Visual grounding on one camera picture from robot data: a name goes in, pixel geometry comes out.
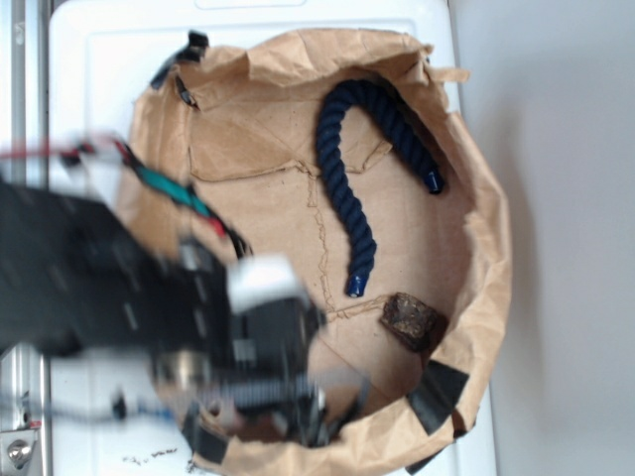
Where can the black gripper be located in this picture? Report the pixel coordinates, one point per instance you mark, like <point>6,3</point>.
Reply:
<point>266,376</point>

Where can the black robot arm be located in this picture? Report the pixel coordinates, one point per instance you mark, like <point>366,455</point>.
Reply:
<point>74,279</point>

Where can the brown rough block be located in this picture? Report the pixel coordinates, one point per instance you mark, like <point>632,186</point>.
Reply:
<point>418,326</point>

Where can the brown paper bag tray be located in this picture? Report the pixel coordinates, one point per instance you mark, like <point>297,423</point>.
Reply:
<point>241,126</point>

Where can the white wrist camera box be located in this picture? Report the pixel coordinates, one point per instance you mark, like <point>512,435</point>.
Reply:
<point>258,280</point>

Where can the aluminium frame rail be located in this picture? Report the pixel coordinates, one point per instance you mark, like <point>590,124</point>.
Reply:
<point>26,433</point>

